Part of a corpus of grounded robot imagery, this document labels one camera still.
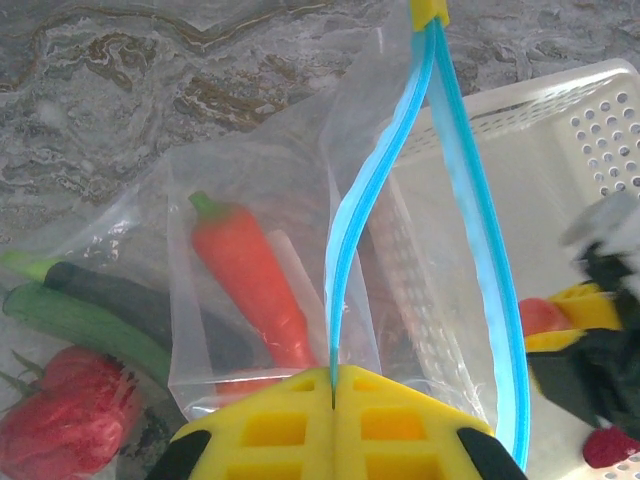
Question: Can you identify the purple toy sweet potato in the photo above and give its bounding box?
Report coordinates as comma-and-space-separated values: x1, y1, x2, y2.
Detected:
582, 424, 640, 470

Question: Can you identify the dark green toy cucumber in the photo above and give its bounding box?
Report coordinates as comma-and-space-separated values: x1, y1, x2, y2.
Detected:
0, 249, 251, 374

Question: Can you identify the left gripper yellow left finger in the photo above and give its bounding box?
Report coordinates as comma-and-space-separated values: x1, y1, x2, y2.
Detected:
144, 364, 335, 480

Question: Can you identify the yellow zipper slider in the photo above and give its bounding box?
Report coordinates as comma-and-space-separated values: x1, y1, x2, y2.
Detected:
409, 0, 450, 29

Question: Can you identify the small pink toy food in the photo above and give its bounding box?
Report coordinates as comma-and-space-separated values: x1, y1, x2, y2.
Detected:
518, 298, 572, 337

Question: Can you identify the orange toy carrot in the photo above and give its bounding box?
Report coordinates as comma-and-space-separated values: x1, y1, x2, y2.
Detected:
188, 191, 321, 396

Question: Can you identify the white perforated plastic basket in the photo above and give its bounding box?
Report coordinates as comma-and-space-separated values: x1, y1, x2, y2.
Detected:
369, 58, 640, 480

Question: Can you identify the green toy chili pepper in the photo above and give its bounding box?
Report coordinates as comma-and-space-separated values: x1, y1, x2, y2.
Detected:
2, 282, 174, 386

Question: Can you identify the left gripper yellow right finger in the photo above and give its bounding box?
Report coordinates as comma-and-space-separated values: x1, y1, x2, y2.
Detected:
333, 364, 529, 480

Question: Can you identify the clear zip-top bag blue zipper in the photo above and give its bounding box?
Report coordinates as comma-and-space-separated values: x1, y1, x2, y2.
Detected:
0, 0, 531, 480

